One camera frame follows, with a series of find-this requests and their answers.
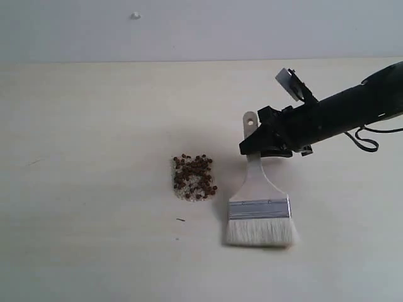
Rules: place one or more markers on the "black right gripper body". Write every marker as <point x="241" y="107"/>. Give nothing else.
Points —
<point x="272" y="119"/>

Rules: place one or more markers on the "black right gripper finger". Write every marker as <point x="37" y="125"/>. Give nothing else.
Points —
<point x="257" y="140"/>
<point x="276" y="152"/>

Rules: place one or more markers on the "wide wooden paint brush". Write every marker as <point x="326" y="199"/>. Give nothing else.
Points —
<point x="259" y="214"/>

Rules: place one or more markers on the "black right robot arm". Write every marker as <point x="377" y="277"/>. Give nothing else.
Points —
<point x="377" y="98"/>

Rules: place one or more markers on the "pile of beans and rice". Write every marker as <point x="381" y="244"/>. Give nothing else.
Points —
<point x="192" y="178"/>

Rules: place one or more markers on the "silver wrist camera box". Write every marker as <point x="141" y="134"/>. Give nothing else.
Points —
<point x="297" y="89"/>

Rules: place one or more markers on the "white wall plug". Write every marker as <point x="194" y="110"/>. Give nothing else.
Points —
<point x="135" y="16"/>

